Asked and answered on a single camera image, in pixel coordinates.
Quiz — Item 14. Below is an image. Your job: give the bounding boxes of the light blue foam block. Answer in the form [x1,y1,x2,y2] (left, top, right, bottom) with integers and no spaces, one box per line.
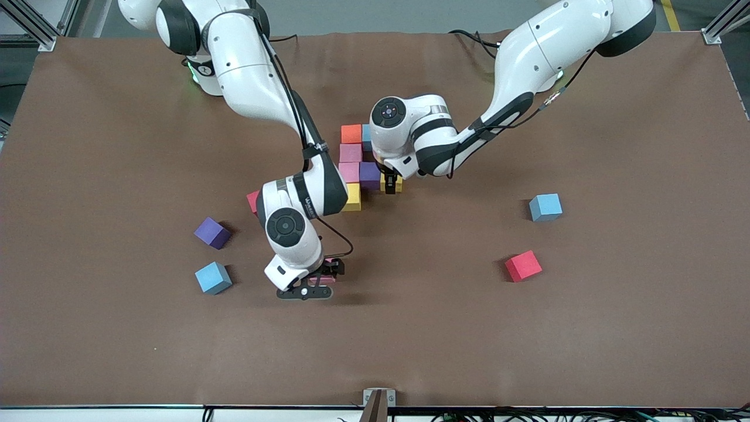
[529,193,564,223]
[195,261,233,295]

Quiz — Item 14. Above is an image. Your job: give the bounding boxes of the yellow floor tape strip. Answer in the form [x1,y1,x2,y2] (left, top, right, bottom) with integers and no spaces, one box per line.
[661,0,684,33]

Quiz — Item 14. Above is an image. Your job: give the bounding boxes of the grey metal edge bracket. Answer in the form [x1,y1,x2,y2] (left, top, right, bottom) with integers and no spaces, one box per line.
[363,388,397,407]

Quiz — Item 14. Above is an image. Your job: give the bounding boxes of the black left base cable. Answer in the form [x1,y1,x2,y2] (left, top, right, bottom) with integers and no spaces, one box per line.
[448,28,499,59]

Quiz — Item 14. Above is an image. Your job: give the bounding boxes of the brown table cover sheet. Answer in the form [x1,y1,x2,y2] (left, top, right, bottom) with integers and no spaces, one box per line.
[0,29,750,409]

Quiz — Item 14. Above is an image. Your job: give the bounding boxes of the brown post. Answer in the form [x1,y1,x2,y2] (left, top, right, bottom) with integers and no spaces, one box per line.
[359,391,389,422]

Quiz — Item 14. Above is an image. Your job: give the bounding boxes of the white table edge rail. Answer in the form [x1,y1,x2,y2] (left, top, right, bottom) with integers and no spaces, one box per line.
[0,406,750,422]

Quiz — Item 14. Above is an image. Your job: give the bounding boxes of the purple foam block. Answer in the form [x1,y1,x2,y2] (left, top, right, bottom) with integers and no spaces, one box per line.
[359,162,383,190]
[194,217,232,250]

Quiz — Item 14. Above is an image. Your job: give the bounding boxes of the aluminium frame profile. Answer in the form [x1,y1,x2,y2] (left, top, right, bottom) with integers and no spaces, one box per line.
[702,0,750,45]
[0,0,78,52]

